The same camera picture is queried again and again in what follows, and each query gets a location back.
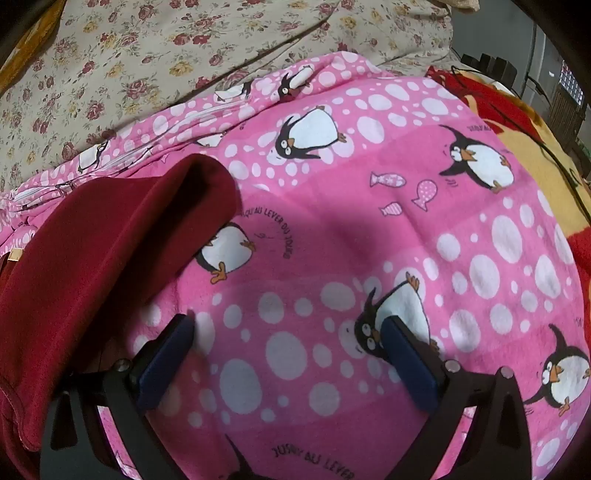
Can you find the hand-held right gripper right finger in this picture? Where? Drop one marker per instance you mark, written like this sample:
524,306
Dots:
410,364

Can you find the brown wicker basket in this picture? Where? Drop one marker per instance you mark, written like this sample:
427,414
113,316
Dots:
567,115

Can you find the pink penguin print blanket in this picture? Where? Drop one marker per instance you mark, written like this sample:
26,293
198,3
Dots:
323,221

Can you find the dark red garment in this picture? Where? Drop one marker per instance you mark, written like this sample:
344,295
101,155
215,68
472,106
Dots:
92,258

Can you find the black device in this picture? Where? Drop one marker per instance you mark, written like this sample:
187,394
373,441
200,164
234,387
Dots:
489,69

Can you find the floral bed sheet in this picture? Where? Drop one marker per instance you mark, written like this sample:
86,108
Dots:
138,55

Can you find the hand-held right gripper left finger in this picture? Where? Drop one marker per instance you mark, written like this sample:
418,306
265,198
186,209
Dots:
167,357

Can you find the red and yellow blanket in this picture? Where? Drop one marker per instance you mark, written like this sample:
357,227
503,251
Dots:
531,134

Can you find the orange checkered mat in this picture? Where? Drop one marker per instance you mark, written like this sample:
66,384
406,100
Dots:
27,46

